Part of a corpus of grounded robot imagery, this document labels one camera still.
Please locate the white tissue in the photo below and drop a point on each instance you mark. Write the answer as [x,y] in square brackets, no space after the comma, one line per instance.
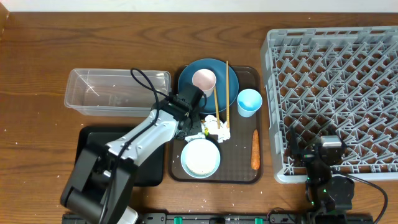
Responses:
[213,127]
[194,137]

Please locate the green yellow snack wrapper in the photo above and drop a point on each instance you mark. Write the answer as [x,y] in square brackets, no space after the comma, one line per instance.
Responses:
[204,128]

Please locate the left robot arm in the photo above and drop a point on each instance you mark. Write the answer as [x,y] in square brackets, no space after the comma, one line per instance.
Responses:
[100,185]

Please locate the orange carrot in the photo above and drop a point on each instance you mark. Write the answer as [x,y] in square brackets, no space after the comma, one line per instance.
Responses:
[255,151]

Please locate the pink plastic cup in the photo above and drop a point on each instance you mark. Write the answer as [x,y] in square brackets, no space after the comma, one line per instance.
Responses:
[205,80]

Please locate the light blue plastic cup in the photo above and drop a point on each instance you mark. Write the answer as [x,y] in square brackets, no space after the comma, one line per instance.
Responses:
[249,101]

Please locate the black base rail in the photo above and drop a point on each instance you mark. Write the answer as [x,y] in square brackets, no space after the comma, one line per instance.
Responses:
[272,218]

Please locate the right wooden chopstick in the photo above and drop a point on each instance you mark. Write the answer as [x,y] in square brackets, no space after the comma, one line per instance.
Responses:
[227,95]

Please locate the wooden chopstick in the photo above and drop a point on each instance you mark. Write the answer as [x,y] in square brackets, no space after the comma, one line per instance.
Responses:
[227,95]
[216,108]

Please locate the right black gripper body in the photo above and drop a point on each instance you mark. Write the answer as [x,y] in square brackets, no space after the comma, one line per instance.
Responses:
[308,155]

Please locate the left wooden chopstick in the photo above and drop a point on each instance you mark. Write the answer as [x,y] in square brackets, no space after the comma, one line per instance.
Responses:
[216,108]

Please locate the pile of white rice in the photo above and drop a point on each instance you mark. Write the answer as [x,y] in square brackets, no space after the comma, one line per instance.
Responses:
[201,160]

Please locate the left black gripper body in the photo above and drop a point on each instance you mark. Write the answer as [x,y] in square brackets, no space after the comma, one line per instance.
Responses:
[196,126]

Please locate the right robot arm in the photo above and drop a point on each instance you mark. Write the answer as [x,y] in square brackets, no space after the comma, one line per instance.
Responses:
[331,196]

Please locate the black plastic tray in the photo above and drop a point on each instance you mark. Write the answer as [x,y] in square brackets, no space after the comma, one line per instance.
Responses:
[150,173]

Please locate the light blue bowl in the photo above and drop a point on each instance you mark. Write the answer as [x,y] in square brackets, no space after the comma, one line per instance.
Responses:
[198,143]

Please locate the clear plastic waste bin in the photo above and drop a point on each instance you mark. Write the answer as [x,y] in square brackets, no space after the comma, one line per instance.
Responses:
[108,92]

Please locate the brown plastic serving tray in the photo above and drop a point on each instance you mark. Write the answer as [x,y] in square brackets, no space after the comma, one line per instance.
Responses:
[235,166]

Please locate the grey dishwasher rack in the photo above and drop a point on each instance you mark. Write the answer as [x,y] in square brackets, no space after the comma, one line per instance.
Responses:
[340,77]

